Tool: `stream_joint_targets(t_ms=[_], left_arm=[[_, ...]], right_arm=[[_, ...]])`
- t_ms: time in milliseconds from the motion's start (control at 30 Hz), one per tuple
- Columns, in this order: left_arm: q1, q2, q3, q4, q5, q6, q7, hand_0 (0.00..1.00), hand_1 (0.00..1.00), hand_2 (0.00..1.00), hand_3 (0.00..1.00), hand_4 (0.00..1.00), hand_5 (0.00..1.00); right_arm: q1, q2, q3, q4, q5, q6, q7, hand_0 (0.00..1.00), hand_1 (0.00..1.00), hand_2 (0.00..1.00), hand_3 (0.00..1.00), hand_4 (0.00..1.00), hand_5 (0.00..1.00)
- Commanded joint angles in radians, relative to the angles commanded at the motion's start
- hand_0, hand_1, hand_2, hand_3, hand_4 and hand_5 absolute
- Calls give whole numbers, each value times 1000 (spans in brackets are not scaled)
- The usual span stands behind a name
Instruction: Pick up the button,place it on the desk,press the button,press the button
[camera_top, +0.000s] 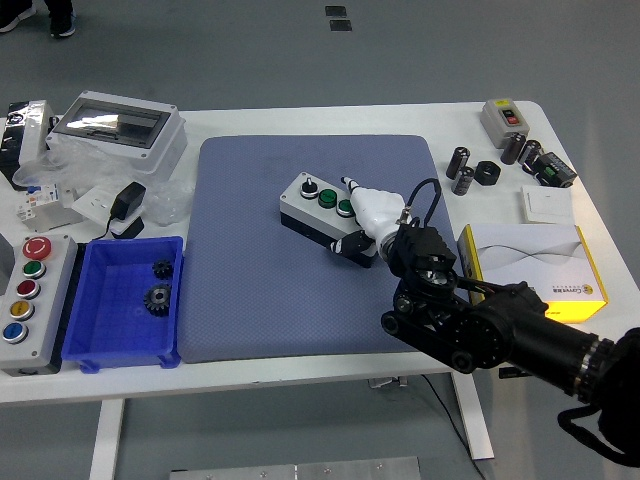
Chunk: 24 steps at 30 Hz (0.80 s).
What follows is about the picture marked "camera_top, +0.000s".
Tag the black floor outlet cover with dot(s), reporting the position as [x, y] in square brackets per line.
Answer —
[335, 11]
[340, 25]

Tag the small black bevel gear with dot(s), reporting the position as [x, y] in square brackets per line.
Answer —
[162, 269]

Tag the metal bracket under table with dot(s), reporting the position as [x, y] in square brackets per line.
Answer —
[387, 383]

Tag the white wall socket plate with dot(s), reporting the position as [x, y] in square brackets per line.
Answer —
[92, 202]

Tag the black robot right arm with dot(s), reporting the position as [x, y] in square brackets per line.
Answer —
[500, 320]

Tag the blue plastic bin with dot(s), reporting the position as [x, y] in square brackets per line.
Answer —
[120, 330]

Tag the grey five-button control station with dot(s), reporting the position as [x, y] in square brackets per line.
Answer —
[47, 300]

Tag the black desk height control panel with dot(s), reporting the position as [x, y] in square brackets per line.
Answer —
[510, 374]

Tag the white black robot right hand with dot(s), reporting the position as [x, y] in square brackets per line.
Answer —
[375, 207]

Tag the person's leg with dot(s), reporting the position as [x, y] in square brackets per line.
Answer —
[59, 6]

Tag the white wall switch plate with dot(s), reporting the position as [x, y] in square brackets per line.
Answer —
[545, 202]

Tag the black module with green terminal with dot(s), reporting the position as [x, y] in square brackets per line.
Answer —
[555, 170]

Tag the clear plastic bag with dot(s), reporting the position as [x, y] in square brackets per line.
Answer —
[90, 165]

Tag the white table leg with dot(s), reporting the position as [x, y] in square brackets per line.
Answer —
[475, 425]
[106, 440]

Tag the large black bevel gear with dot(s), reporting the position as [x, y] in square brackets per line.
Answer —
[157, 299]

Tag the black hexagonal nut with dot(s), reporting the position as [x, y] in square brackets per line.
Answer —
[487, 177]

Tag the white enclosure with clear window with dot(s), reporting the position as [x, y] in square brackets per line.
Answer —
[165, 145]

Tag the white circuit breaker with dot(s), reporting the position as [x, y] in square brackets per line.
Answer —
[42, 200]

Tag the grey four-button control box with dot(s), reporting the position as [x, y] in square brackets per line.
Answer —
[295, 200]

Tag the blue-grey fabric mat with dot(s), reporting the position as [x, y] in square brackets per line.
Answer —
[250, 290]

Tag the grey two-button switch box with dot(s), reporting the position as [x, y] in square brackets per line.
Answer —
[492, 122]

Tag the yellow and white cardboard box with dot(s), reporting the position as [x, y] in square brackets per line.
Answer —
[550, 250]

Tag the person's dark shoe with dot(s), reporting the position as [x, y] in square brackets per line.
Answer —
[62, 26]
[15, 19]

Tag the grey metal plate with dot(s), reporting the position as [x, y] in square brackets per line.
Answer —
[300, 470]

